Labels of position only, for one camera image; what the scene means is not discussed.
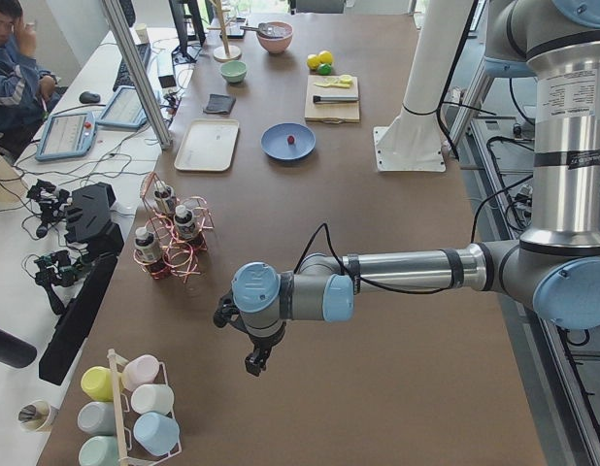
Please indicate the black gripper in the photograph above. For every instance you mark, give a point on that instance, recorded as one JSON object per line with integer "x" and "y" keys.
{"x": 264, "y": 346}

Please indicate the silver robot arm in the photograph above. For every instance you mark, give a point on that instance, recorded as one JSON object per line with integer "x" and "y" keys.
{"x": 552, "y": 268}

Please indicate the blue plate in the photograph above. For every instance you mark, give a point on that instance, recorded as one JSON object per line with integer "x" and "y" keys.
{"x": 274, "y": 144}

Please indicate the pink cup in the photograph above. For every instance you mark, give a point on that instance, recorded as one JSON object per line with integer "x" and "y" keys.
{"x": 139, "y": 371}

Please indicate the white cup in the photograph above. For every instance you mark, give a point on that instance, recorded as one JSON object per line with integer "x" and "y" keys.
{"x": 152, "y": 397}

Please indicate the light blue cup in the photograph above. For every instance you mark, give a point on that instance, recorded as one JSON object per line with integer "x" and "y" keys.
{"x": 156, "y": 433}

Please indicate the white cup rack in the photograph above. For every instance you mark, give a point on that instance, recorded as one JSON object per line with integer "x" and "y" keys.
{"x": 127, "y": 453}

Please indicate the dark drink bottle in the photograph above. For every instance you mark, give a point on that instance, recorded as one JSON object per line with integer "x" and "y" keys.
{"x": 165, "y": 198}
{"x": 185, "y": 223}
{"x": 149, "y": 253}

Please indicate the yellow cup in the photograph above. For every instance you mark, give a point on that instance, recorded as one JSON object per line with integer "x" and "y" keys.
{"x": 96, "y": 383}

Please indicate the grey cup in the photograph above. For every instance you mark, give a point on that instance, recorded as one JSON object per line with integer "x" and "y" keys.
{"x": 97, "y": 418}

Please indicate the mint green cup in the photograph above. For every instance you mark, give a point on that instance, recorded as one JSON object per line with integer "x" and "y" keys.
{"x": 99, "y": 451}

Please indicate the cream rabbit tray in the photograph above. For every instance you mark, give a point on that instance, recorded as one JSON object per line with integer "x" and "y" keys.
{"x": 207, "y": 145}

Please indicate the paper cup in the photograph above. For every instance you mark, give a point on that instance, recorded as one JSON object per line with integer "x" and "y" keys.
{"x": 37, "y": 416}

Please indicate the black thermos bottle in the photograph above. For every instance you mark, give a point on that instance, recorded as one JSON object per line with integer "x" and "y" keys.
{"x": 15, "y": 352}

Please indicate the grey folded cloth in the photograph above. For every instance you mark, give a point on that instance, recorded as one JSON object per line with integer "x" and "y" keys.
{"x": 219, "y": 104}

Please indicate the wooden cutting board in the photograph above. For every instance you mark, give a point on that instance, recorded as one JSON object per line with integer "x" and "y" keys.
{"x": 331, "y": 113}

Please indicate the steel muddler black tip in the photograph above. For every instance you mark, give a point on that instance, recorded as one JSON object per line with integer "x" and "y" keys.
{"x": 334, "y": 99}

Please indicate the blue teach pendant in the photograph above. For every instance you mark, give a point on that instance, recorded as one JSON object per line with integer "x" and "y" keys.
{"x": 124, "y": 111}
{"x": 67, "y": 136}

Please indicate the yellow plastic knife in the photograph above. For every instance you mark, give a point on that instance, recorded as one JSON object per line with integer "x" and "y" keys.
{"x": 335, "y": 84}

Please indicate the green bowl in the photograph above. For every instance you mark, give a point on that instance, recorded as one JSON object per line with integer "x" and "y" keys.
{"x": 234, "y": 71}

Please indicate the lemon half slice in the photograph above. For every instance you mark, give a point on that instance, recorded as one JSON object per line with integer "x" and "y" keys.
{"x": 345, "y": 78}

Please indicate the green lime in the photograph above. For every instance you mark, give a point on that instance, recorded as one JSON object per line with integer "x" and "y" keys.
{"x": 324, "y": 69}

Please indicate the whole yellow lemon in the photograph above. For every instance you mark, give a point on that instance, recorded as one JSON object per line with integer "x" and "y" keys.
{"x": 325, "y": 57}
{"x": 313, "y": 61}

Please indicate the wooden cup tree stand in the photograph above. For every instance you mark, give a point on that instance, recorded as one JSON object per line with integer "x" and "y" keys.
{"x": 226, "y": 52}

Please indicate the black computer mouse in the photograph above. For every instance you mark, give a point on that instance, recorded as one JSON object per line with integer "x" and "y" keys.
{"x": 88, "y": 97}

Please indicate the pink bowl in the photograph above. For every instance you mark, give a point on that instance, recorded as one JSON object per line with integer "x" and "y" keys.
{"x": 279, "y": 45}

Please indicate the metal ice scoop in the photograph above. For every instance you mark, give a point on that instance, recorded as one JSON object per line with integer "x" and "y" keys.
{"x": 266, "y": 29}

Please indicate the seated person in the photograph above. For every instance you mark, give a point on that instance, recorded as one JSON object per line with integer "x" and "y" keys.
{"x": 27, "y": 90}

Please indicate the copper wire bottle rack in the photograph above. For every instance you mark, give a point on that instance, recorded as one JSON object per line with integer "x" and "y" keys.
{"x": 181, "y": 257}

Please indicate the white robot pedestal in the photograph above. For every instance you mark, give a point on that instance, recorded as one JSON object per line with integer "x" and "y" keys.
{"x": 413, "y": 142}

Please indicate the aluminium frame post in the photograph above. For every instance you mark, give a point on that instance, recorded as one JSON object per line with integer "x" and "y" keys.
{"x": 118, "y": 25}

